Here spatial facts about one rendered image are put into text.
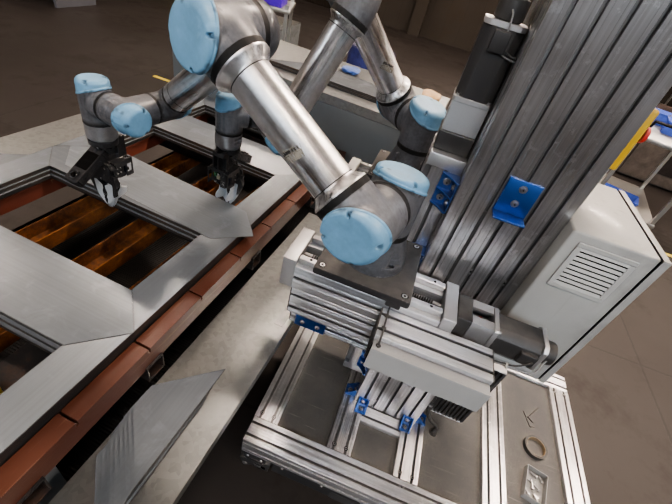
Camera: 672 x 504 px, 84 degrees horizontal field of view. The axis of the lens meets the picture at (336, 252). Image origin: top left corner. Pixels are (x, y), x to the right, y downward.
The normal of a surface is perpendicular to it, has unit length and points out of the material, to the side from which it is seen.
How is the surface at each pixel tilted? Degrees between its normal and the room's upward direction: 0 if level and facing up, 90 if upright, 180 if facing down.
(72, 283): 0
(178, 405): 0
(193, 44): 86
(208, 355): 0
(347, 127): 90
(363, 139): 90
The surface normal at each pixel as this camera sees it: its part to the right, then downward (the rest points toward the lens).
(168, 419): 0.22, -0.74
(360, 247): -0.41, 0.57
